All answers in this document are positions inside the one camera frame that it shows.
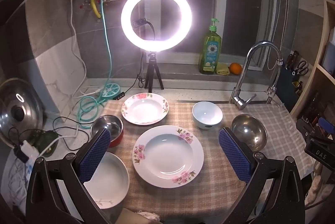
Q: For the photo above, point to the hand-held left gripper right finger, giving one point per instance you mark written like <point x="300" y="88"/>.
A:
<point x="235" y="158"/>

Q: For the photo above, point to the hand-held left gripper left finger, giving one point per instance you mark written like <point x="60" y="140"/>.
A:
<point x="95" y="156"/>

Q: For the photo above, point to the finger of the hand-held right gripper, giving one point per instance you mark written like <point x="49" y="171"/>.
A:
<point x="305" y="127"/>
<point x="325" y="125"/>

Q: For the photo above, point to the white leaf-print plate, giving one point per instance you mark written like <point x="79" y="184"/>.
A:
<point x="112" y="182"/>

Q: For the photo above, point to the red steel bowl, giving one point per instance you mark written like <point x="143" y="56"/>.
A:
<point x="110" y="124"/>

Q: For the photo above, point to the white bowl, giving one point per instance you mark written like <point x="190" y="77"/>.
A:
<point x="206" y="114"/>

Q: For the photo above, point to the small floral plate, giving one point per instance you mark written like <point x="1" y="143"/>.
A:
<point x="144" y="111"/>

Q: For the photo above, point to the large floral plate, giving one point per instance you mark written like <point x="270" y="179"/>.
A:
<point x="167" y="158"/>

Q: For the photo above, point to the plaid table cloth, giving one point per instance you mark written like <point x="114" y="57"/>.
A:
<point x="209" y="187"/>

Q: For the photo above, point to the dark knife holder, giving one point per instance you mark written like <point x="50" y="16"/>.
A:
<point x="286" y="82"/>

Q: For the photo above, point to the dark green round object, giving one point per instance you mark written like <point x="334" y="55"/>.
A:
<point x="48" y="142"/>

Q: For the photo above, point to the chrome faucet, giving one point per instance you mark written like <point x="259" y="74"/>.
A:
<point x="239" y="101"/>

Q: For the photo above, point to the black scissors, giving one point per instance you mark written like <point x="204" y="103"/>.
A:
<point x="302" y="68"/>

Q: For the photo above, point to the black inline remote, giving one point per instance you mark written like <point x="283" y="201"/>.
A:
<point x="119" y="96"/>

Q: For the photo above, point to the white charger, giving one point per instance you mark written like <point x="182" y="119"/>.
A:
<point x="28" y="150"/>

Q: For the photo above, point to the teal round power strip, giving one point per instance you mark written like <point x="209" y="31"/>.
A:
<point x="111" y="89"/>

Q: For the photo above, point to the black adapter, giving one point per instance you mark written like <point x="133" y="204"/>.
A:
<point x="19" y="154"/>

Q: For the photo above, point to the person's fuzzy clothing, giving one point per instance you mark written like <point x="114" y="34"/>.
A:
<point x="148" y="216"/>

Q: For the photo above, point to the wooden shelf unit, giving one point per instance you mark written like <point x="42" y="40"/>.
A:
<point x="323" y="43"/>

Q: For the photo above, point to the orange fruit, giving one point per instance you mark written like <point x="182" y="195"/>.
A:
<point x="235" y="69"/>

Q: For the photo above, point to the yellow cloth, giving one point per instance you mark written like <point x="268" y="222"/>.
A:
<point x="222" y="69"/>

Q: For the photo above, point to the steel pot lid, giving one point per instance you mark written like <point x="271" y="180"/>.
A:
<point x="26" y="98"/>

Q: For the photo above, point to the green dish soap bottle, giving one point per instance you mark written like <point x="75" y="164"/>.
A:
<point x="209" y="53"/>

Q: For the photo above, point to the black phone clamp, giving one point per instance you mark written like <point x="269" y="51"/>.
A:
<point x="141" y="22"/>

